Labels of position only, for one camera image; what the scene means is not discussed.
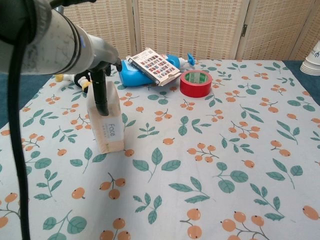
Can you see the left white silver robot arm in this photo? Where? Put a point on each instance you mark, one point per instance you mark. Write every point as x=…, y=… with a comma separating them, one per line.
x=55, y=40

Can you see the metal screen hinge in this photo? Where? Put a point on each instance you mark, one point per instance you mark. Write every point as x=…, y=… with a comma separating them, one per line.
x=244, y=30

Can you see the dark teal table cover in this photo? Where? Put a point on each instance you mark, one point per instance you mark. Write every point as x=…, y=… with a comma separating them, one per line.
x=15, y=95

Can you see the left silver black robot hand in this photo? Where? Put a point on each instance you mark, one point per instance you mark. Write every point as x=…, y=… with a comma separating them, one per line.
x=102, y=53

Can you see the floral leaf berry tablecloth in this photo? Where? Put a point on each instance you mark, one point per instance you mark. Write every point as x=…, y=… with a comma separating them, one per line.
x=187, y=155

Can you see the black white yellow plush toy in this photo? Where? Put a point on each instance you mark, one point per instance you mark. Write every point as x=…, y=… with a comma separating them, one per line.
x=83, y=82

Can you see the red tape roll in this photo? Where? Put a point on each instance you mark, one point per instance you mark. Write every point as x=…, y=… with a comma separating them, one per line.
x=192, y=90

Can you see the beige woven folding screen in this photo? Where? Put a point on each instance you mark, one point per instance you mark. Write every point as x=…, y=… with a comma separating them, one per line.
x=187, y=27

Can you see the white paper cup stack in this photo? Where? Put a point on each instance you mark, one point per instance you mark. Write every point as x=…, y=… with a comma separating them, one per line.
x=312, y=65

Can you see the blue detergent pump bottle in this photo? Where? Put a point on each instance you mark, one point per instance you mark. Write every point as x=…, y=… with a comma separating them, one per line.
x=132, y=77

